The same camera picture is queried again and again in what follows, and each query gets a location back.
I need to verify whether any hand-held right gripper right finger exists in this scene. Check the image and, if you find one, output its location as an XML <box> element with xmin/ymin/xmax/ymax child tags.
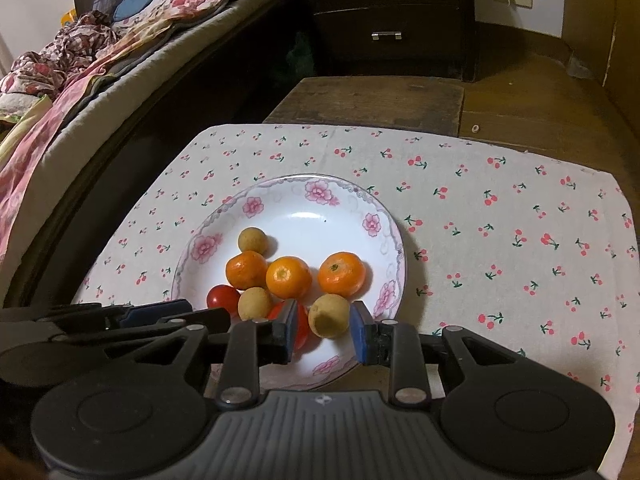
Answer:
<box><xmin>349</xmin><ymin>301</ymin><xmax>531</xmax><ymax>408</ymax></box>

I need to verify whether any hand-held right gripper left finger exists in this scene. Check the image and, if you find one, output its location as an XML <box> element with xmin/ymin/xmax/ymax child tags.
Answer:
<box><xmin>132</xmin><ymin>300</ymin><xmax>299</xmax><ymax>408</ymax></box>

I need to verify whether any dark wooden bed frame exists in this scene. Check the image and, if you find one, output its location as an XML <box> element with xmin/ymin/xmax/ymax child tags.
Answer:
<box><xmin>0</xmin><ymin>0</ymin><xmax>301</xmax><ymax>311</ymax></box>

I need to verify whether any dark wooden nightstand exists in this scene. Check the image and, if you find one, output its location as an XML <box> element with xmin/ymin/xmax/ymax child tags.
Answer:
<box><xmin>287</xmin><ymin>0</ymin><xmax>476</xmax><ymax>83</ymax></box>

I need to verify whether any bed with pink bedding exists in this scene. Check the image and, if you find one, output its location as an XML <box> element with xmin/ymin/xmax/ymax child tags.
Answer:
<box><xmin>0</xmin><ymin>0</ymin><xmax>283</xmax><ymax>261</ymax></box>

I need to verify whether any red cherry tomato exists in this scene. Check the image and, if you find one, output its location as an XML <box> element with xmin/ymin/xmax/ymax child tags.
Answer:
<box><xmin>206</xmin><ymin>284</ymin><xmax>242</xmax><ymax>315</ymax></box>
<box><xmin>267</xmin><ymin>299</ymin><xmax>312</xmax><ymax>352</ymax></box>

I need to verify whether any brown wooden door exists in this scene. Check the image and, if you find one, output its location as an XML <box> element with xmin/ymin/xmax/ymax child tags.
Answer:
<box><xmin>560</xmin><ymin>0</ymin><xmax>640</xmax><ymax>111</ymax></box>

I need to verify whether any green yellow floral blanket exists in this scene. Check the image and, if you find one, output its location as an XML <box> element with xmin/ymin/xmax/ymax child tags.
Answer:
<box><xmin>0</xmin><ymin>92</ymin><xmax>53</xmax><ymax>161</ymax></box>

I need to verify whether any white floral rim plate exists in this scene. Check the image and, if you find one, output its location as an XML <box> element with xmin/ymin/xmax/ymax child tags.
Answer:
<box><xmin>171</xmin><ymin>174</ymin><xmax>408</xmax><ymax>392</ymax></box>

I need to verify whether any cherry print tablecloth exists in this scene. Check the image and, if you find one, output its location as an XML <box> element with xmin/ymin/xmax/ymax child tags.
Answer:
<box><xmin>70</xmin><ymin>124</ymin><xmax>640</xmax><ymax>480</ymax></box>

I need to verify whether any red plaid cloth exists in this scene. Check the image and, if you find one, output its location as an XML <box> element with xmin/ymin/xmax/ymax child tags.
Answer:
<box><xmin>10</xmin><ymin>10</ymin><xmax>118</xmax><ymax>91</ymax></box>

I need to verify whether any beige mattress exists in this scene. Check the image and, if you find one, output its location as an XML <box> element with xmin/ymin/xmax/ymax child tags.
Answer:
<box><xmin>0</xmin><ymin>0</ymin><xmax>288</xmax><ymax>261</ymax></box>

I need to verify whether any small orange mandarin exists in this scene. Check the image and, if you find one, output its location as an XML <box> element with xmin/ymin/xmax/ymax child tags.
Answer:
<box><xmin>318</xmin><ymin>251</ymin><xmax>363</xmax><ymax>297</ymax></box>
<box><xmin>265</xmin><ymin>256</ymin><xmax>313</xmax><ymax>300</ymax></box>
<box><xmin>225</xmin><ymin>250</ymin><xmax>270</xmax><ymax>291</ymax></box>

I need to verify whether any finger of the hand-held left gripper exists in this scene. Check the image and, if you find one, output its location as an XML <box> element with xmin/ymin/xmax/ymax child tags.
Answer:
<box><xmin>35</xmin><ymin>299</ymin><xmax>194</xmax><ymax>331</ymax></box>
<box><xmin>47</xmin><ymin>307</ymin><xmax>231</xmax><ymax>348</ymax></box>

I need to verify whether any tan longan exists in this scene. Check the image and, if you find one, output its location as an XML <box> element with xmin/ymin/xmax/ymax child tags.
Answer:
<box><xmin>237</xmin><ymin>286</ymin><xmax>274</xmax><ymax>321</ymax></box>
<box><xmin>237</xmin><ymin>226</ymin><xmax>268</xmax><ymax>256</ymax></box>
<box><xmin>307</xmin><ymin>293</ymin><xmax>351</xmax><ymax>339</ymax></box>

